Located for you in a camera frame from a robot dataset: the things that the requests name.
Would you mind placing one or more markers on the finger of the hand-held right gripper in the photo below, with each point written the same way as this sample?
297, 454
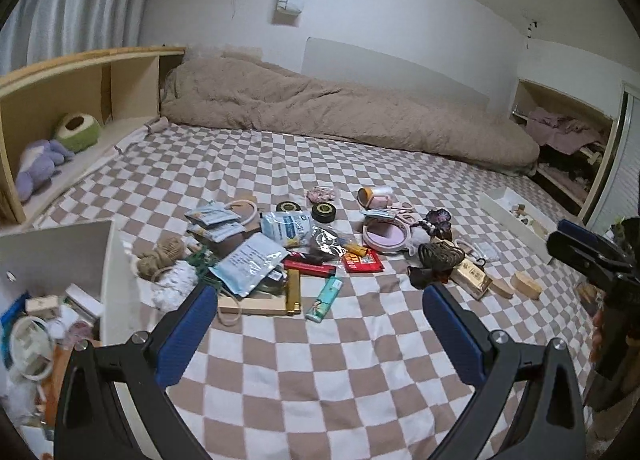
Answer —
570, 251
582, 231

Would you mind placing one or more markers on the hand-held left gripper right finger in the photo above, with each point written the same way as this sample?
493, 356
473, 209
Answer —
452, 335

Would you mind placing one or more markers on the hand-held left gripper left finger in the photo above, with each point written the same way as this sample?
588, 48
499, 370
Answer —
187, 335

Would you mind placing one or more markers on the white storage box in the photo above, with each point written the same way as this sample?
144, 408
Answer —
60, 245

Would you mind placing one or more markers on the person's right hand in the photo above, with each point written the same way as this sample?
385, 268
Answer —
598, 337

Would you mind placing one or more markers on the beige rubber band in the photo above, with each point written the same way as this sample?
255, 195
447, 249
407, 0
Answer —
220, 312

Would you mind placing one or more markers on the white lace cloth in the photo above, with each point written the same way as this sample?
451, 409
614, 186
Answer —
175, 286

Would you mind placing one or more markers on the wooden block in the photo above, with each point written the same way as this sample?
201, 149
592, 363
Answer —
501, 286
526, 285

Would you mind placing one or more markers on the gold box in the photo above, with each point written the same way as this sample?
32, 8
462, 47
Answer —
472, 277

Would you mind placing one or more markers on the black adapter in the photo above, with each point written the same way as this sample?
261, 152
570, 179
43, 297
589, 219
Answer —
420, 276

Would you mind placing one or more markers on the flat wooden board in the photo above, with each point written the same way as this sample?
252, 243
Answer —
250, 306

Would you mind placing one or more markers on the white louvred door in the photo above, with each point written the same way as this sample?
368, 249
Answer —
627, 165

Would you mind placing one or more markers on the jute twine ball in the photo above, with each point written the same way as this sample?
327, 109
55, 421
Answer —
160, 257

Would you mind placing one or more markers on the white shallow tray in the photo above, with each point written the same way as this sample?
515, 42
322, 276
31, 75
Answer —
500, 205

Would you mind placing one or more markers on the clear plastic case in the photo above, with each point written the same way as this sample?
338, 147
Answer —
482, 250

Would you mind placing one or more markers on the large blue white foil pouch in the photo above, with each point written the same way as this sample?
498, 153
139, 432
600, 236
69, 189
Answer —
250, 262

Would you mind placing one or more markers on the pink clothes pile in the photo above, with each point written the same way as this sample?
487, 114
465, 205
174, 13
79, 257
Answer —
560, 128

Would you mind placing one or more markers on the white rectangular box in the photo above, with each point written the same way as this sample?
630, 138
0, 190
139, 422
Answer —
85, 303

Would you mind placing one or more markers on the small blue sachet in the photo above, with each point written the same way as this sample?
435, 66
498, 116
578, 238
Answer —
222, 231
207, 214

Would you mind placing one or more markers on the gold bar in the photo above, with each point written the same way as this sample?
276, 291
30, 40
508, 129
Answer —
293, 292

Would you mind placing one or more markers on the red packet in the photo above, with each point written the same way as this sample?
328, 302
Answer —
362, 261

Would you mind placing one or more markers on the black flower hair clip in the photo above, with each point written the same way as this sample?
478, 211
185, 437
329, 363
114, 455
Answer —
439, 219

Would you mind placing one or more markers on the pink round compact mirror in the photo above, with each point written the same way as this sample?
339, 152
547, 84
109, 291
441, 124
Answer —
385, 236

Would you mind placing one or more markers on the checkered bed sheet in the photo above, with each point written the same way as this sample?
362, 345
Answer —
325, 365

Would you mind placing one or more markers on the green lighter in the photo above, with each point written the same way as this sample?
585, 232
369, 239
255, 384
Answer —
324, 300

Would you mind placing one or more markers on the red stick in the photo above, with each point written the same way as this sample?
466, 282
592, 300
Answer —
310, 268

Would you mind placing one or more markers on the wooden hoop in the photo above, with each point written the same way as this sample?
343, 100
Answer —
255, 212

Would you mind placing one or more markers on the wooden closet shelf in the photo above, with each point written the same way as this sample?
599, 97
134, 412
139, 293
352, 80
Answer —
522, 100

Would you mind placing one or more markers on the blue printed mask packet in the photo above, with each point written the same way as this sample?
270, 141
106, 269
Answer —
287, 228

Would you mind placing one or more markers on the small wooden box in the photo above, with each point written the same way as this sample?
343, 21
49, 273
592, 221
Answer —
42, 306

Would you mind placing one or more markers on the white round mirror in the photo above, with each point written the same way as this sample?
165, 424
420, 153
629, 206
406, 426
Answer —
30, 347

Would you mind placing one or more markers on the silver foil wrapper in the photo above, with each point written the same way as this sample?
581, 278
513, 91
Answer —
320, 246

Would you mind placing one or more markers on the pink floral scrunchie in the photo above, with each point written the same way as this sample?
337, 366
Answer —
321, 194

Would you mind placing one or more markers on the green avocado plush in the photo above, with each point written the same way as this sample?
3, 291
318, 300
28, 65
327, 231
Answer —
80, 139

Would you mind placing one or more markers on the purple plush toy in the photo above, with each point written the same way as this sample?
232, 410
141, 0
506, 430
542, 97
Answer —
40, 165

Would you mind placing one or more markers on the wooden bedside shelf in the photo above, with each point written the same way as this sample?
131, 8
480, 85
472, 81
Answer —
135, 85

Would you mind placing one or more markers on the beige quilt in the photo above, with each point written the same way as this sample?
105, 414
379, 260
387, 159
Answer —
325, 105

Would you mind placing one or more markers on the grey curtain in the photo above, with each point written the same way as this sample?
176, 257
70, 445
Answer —
65, 15

